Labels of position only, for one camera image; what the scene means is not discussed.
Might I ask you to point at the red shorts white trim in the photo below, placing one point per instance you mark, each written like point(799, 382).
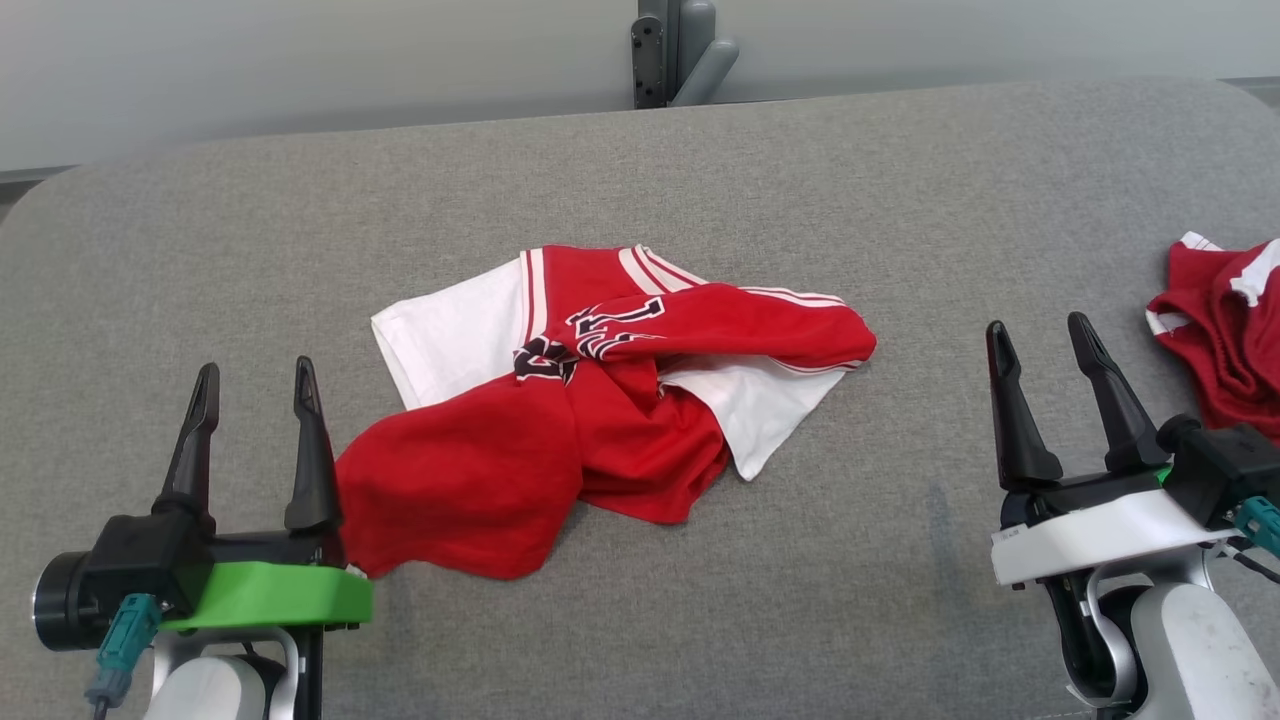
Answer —
point(1235, 340)

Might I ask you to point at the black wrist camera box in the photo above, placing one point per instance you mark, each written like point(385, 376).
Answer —
point(150, 560)
point(1225, 465)

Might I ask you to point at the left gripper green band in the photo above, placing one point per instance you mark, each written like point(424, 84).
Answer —
point(280, 595)

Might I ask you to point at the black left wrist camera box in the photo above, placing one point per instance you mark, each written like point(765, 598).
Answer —
point(150, 560)

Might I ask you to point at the red jersey white sleeves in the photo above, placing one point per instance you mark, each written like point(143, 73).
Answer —
point(560, 440)

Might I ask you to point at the grey fabric sofa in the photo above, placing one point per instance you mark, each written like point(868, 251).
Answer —
point(640, 180)

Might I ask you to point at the grey metal post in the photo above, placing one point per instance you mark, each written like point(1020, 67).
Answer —
point(695, 45)

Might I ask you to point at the dark grey perforated bracket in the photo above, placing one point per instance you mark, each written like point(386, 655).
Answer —
point(649, 60)

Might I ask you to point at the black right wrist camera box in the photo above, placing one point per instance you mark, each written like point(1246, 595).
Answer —
point(1225, 465)

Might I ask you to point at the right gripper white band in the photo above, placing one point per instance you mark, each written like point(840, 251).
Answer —
point(1100, 535)

